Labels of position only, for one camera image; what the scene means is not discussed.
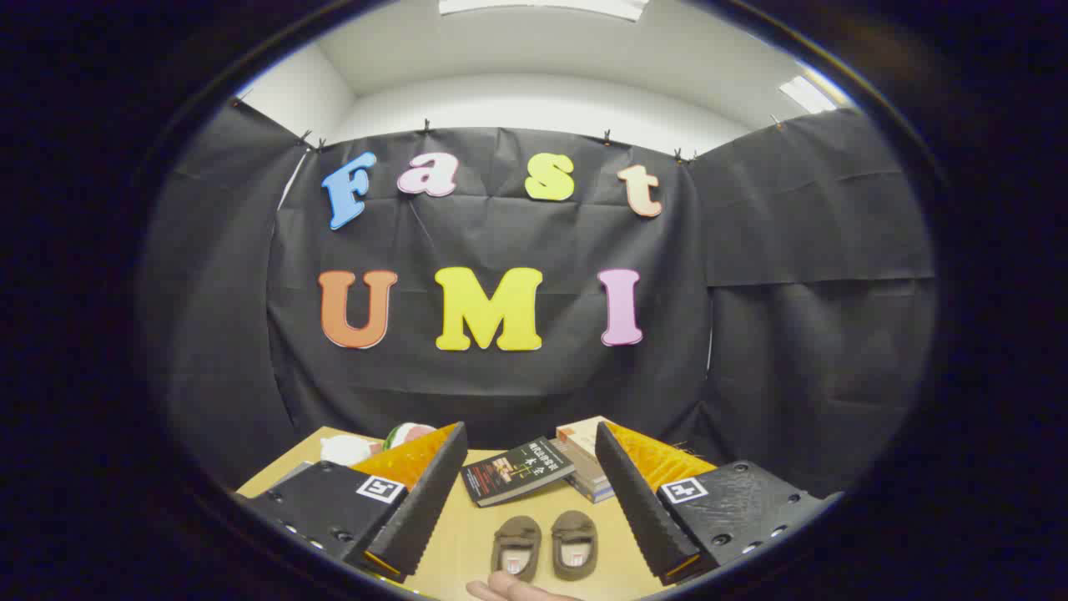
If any brown fuzzy shoe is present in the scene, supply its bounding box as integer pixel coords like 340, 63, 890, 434
490, 515, 543, 583
551, 510, 598, 582

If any small ceiling light panel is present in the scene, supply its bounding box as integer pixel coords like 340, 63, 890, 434
778, 75, 838, 115

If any watermelon slice plush toy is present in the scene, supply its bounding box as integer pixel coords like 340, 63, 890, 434
384, 422, 436, 452

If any black paperback book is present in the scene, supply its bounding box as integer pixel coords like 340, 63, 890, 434
461, 437, 577, 508

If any long ceiling light panel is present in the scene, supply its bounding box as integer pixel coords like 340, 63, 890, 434
439, 0, 650, 22

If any white plush toy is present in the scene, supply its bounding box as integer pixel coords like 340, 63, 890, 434
320, 434, 383, 467

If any beige book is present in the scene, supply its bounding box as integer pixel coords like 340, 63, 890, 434
557, 416, 618, 493

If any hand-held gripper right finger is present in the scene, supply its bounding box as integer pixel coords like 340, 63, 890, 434
594, 422, 844, 587

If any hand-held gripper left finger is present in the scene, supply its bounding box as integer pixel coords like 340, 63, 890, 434
242, 422, 470, 583

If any blue book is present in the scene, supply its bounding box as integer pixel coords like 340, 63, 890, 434
551, 441, 617, 504

